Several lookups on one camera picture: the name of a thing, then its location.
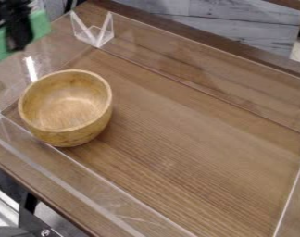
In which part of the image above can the clear acrylic corner bracket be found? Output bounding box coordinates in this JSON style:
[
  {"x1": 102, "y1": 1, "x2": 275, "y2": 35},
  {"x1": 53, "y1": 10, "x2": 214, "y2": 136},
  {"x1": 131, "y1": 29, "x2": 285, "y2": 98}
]
[{"x1": 69, "y1": 12, "x2": 114, "y2": 48}]

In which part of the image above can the green rectangular block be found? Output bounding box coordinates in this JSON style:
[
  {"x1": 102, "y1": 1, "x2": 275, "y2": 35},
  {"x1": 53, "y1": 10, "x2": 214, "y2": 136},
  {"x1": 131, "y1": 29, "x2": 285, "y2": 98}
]
[{"x1": 0, "y1": 10, "x2": 51, "y2": 61}]

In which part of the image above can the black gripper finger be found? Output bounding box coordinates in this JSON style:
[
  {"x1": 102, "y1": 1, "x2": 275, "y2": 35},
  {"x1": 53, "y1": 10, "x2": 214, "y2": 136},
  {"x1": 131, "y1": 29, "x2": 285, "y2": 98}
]
[{"x1": 0, "y1": 0, "x2": 33, "y2": 52}]

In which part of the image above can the brown wooden bowl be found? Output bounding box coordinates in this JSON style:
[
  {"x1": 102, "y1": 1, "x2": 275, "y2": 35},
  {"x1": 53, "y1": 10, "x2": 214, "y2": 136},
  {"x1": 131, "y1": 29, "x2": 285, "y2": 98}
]
[{"x1": 17, "y1": 69, "x2": 112, "y2": 147}]

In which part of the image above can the black table leg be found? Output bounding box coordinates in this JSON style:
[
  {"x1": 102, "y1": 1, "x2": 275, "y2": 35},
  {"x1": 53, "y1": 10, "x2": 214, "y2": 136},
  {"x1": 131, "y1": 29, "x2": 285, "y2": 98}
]
[{"x1": 19, "y1": 193, "x2": 39, "y2": 231}]

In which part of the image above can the clear acrylic tray wall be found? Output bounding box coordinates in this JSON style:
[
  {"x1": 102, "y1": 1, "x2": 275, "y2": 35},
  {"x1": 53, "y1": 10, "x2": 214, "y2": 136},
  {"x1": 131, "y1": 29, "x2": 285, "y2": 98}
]
[{"x1": 0, "y1": 3, "x2": 300, "y2": 237}]

